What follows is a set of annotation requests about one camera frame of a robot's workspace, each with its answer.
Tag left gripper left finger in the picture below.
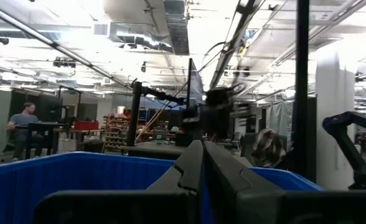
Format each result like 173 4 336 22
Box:
145 139 205 224

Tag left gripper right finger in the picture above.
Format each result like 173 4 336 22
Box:
204 140 285 224

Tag blue plastic bin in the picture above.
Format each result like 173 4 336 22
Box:
0 151 326 224

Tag dark grey desk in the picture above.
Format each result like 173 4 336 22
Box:
119 141 189 161

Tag person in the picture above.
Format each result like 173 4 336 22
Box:
6 101 44 161
250 128 286 167

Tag grey curtain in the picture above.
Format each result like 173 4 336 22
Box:
265 101 294 150

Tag black pole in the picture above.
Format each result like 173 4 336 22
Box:
126 81 143 147

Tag wooden storage rack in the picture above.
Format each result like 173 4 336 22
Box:
103 114 131 152

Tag black rolling table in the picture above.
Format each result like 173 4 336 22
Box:
14 121 67 158

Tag black vertical post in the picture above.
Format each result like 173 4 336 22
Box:
294 0 317 183

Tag silver ceiling duct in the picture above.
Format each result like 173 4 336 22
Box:
103 0 190 56

